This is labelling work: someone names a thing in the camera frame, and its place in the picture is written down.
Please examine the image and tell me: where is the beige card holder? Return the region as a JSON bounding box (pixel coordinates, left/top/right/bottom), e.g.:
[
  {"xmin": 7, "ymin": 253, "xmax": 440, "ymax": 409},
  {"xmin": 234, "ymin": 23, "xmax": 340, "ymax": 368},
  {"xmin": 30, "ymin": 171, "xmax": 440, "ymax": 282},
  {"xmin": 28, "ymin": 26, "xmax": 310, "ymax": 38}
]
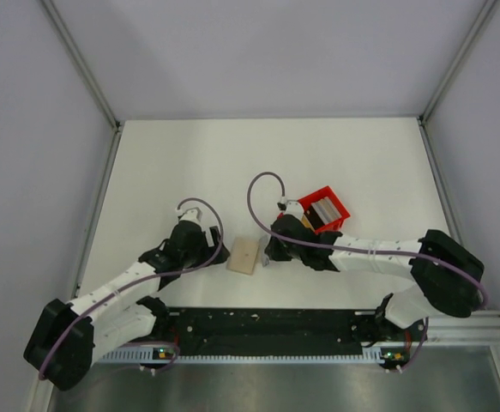
[{"xmin": 226, "ymin": 237, "xmax": 259, "ymax": 276}]

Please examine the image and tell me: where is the red plastic card tray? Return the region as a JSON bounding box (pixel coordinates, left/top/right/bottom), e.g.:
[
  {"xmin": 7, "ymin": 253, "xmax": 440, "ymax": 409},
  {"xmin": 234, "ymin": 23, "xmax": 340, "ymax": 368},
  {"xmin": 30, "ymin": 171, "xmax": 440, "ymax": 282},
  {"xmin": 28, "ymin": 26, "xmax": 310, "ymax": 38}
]
[{"xmin": 278, "ymin": 185, "xmax": 351, "ymax": 234}]

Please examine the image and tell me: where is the grey credit card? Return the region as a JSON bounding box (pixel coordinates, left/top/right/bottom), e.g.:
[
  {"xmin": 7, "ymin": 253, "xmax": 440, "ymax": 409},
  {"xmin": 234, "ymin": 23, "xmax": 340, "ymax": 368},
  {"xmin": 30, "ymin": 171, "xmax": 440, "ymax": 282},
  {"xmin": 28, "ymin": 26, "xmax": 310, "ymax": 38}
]
[{"xmin": 259, "ymin": 235, "xmax": 270, "ymax": 267}]

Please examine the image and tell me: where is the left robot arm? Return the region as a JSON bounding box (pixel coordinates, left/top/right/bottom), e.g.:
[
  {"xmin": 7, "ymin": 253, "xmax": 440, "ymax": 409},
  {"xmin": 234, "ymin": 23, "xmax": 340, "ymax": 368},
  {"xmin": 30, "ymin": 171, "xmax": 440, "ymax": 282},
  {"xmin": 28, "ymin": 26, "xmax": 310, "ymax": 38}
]
[{"xmin": 23, "ymin": 220, "xmax": 229, "ymax": 391}]

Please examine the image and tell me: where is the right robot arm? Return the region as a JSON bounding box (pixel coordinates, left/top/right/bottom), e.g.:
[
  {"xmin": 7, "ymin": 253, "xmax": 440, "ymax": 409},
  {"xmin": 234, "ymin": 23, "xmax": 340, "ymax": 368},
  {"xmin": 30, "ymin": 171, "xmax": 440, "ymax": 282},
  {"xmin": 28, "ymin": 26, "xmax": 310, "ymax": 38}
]
[{"xmin": 264, "ymin": 215, "xmax": 485, "ymax": 340}]

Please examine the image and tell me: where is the stack of upright cards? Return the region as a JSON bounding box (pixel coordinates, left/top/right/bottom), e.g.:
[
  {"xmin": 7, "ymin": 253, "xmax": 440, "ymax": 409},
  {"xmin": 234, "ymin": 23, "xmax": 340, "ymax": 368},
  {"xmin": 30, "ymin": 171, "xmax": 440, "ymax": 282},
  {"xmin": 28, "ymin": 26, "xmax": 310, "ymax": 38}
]
[{"xmin": 311, "ymin": 197, "xmax": 340, "ymax": 225}]

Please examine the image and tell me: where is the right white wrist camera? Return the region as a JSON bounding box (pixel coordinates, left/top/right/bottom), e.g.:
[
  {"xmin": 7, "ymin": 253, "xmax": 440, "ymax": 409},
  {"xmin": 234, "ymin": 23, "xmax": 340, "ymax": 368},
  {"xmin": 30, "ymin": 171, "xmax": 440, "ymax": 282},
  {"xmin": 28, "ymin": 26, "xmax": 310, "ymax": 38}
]
[{"xmin": 277, "ymin": 197, "xmax": 304, "ymax": 220}]

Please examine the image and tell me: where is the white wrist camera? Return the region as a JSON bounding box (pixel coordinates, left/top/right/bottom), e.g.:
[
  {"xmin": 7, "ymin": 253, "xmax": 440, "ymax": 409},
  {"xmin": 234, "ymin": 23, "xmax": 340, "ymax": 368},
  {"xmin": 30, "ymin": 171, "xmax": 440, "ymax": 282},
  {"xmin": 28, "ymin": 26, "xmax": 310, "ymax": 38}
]
[
  {"xmin": 175, "ymin": 207, "xmax": 202, "ymax": 225},
  {"xmin": 277, "ymin": 197, "xmax": 304, "ymax": 220}
]

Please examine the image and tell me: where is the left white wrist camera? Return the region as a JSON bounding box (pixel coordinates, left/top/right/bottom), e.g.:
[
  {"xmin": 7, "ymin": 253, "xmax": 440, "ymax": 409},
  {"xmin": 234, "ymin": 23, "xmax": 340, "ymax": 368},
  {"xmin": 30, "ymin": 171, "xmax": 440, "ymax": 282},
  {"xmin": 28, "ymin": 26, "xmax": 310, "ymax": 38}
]
[{"xmin": 175, "ymin": 207, "xmax": 202, "ymax": 225}]

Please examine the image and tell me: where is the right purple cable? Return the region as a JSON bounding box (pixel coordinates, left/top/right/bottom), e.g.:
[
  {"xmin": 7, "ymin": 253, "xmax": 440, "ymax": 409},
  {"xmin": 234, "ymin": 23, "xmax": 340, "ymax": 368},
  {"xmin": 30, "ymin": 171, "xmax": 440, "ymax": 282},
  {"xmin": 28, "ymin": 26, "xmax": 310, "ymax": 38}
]
[{"xmin": 247, "ymin": 172, "xmax": 489, "ymax": 310}]

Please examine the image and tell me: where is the purple cable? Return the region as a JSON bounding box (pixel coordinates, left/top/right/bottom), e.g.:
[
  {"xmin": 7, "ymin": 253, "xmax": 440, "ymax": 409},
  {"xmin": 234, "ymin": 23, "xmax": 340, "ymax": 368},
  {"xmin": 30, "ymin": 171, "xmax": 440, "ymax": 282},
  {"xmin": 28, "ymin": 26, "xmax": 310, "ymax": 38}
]
[
  {"xmin": 247, "ymin": 172, "xmax": 489, "ymax": 310},
  {"xmin": 38, "ymin": 197, "xmax": 225, "ymax": 381}
]

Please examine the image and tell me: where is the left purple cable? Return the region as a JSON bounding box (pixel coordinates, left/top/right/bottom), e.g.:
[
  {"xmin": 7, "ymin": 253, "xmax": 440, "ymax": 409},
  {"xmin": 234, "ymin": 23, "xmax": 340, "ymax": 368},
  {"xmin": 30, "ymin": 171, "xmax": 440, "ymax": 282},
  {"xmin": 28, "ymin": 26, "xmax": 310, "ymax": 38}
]
[{"xmin": 38, "ymin": 197, "xmax": 225, "ymax": 381}]

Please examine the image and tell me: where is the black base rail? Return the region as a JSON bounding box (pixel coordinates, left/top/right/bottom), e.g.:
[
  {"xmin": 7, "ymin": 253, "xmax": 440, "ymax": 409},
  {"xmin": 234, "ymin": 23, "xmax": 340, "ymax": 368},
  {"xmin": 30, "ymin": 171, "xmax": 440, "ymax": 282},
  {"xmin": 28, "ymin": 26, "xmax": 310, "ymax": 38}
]
[{"xmin": 150, "ymin": 306, "xmax": 425, "ymax": 355}]

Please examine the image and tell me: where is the white slotted cable duct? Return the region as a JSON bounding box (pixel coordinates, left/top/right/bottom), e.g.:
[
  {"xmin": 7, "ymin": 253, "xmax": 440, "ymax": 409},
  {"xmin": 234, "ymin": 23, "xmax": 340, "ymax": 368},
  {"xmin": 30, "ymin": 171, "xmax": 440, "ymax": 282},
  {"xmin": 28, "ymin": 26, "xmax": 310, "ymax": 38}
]
[{"xmin": 98, "ymin": 347, "xmax": 407, "ymax": 366}]

